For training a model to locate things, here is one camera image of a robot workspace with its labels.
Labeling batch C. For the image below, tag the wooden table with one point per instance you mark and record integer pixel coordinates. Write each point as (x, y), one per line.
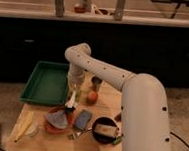
(108, 105)

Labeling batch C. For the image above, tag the clear glass bowl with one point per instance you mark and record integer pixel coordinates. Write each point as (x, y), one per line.
(33, 129)

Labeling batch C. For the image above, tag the green plastic tray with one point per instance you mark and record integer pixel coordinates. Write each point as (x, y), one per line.
(47, 84)

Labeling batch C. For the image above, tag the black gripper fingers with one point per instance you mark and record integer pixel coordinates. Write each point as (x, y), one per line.
(69, 110)

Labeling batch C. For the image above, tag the yellow corn cob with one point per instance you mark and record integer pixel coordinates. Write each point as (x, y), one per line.
(25, 124)

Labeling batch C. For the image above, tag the small metal fork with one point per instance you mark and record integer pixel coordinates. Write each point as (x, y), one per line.
(76, 135)

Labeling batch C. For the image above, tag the grey cloth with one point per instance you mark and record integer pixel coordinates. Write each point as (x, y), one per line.
(57, 119)

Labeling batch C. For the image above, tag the green chili pepper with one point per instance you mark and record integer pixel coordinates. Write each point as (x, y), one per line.
(117, 140)

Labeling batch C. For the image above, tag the orange bowl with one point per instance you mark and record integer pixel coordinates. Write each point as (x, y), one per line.
(52, 129)

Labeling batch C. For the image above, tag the blue sponge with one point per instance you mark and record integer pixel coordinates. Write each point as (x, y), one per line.
(82, 119)

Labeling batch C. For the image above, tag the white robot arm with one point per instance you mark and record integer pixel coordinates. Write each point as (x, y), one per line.
(145, 122)

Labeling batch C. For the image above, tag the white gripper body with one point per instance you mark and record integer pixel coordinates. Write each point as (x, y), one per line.
(72, 102)

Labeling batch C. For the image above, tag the metal cup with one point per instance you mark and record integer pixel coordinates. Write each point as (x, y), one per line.
(96, 83)

